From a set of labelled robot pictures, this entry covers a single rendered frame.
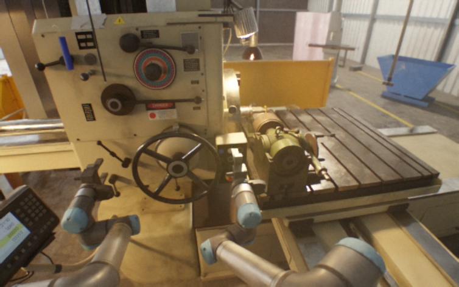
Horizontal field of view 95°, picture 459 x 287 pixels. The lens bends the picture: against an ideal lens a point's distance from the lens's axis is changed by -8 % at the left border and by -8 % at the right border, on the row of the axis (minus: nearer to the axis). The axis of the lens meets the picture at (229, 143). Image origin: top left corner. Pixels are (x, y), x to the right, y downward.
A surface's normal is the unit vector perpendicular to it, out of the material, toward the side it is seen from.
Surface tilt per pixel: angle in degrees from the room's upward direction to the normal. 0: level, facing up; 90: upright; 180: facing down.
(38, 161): 90
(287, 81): 90
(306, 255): 0
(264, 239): 90
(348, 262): 4
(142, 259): 90
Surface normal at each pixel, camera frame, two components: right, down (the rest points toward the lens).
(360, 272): 0.26, -0.60
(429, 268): 0.00, -0.86
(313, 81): 0.14, 0.50
